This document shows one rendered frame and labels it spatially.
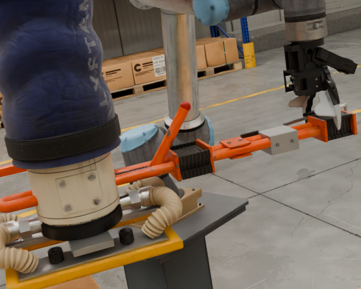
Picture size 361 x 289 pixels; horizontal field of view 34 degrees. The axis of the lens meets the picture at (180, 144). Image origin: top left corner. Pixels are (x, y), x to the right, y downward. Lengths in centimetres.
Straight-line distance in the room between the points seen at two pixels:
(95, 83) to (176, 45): 89
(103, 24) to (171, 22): 821
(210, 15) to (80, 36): 36
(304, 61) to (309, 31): 7
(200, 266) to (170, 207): 115
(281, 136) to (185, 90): 80
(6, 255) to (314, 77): 75
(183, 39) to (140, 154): 43
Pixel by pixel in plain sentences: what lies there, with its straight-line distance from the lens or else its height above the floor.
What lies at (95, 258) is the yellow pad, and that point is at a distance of 117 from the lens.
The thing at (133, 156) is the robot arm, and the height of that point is 101.
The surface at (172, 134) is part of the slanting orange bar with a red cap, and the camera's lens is 126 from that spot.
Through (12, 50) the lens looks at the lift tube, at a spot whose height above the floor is 151.
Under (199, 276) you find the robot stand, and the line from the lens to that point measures 233.
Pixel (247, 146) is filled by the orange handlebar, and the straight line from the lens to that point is 131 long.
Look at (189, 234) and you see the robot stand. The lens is 205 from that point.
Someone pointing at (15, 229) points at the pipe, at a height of 116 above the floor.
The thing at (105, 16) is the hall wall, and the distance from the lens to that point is 1018.
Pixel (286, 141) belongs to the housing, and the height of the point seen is 120.
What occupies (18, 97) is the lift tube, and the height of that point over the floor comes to 143.
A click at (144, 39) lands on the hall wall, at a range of 1044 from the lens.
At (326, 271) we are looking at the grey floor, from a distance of 329.
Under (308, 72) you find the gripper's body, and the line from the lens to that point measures 136.
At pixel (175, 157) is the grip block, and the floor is 123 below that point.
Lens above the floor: 159
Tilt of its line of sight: 16 degrees down
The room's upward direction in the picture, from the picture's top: 9 degrees counter-clockwise
